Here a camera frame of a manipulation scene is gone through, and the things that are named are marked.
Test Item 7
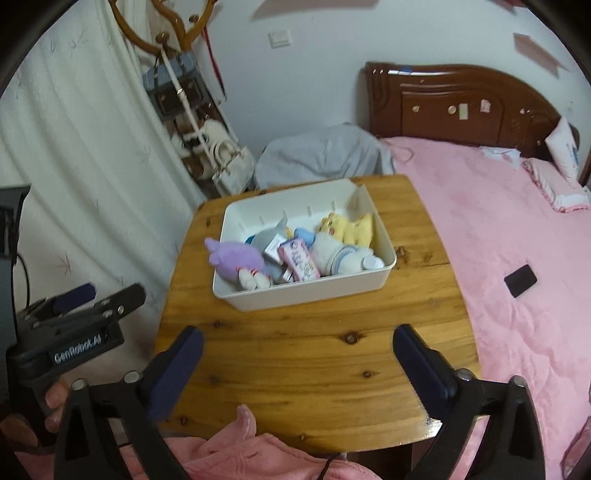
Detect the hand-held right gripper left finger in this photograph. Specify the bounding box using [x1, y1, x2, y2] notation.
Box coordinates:
[54, 325, 205, 480]

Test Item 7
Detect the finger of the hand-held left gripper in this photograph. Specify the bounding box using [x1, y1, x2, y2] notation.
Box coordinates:
[27, 282, 97, 320]
[59, 283, 147, 332]

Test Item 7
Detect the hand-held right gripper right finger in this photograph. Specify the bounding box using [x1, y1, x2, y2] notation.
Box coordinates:
[392, 323, 549, 480]

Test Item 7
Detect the purple plush toy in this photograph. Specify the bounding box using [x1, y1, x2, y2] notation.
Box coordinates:
[204, 237, 274, 292]

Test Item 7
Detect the white plastic bin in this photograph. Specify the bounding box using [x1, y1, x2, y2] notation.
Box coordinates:
[212, 177, 398, 313]

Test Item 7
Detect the yellow plush toy with keychain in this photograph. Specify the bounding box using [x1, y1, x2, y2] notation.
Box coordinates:
[316, 211, 375, 248]

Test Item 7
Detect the person's left hand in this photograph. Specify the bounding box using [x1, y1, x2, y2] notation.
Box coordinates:
[0, 375, 75, 457]

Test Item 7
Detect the black stand device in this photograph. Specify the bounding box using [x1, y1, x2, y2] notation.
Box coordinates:
[0, 184, 33, 354]

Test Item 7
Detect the pink fleece robe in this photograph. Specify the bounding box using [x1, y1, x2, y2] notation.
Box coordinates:
[115, 404, 385, 480]

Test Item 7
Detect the black flat device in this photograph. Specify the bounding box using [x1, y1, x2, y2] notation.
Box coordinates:
[503, 263, 538, 298]

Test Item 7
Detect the white floral curtain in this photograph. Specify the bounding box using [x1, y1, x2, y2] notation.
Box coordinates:
[0, 0, 209, 326]

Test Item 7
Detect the small white box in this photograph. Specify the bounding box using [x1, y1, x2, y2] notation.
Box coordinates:
[263, 233, 290, 265]

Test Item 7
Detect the pink printed box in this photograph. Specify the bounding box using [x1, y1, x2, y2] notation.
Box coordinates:
[278, 237, 322, 284]

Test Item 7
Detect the pink bed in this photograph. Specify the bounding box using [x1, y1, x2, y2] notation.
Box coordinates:
[378, 135, 591, 480]

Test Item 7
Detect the light blue plush toy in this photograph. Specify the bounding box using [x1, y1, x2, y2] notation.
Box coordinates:
[245, 216, 296, 284]

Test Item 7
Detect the brown and white fur bag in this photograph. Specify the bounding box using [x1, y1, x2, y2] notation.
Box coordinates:
[172, 117, 232, 182]

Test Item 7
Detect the white handbag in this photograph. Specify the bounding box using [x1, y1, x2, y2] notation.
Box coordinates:
[210, 137, 257, 198]

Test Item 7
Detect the blue-grey handbag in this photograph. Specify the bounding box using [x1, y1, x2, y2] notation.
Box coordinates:
[141, 52, 209, 124]

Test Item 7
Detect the pink ruffled pillow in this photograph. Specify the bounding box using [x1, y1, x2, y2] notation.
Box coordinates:
[523, 157, 591, 214]

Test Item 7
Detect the grey cloth bundle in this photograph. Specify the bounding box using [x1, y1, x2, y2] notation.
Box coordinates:
[254, 122, 396, 190]

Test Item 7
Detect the brown wooden headboard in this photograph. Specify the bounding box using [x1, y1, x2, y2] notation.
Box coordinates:
[364, 61, 591, 186]

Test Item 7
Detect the white pillow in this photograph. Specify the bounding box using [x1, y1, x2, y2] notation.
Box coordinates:
[544, 115, 581, 186]

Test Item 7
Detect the wooden coat rack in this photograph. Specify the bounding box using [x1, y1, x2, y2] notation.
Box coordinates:
[107, 0, 219, 58]

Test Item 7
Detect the black cable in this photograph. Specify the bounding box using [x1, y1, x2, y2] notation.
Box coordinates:
[318, 453, 345, 480]

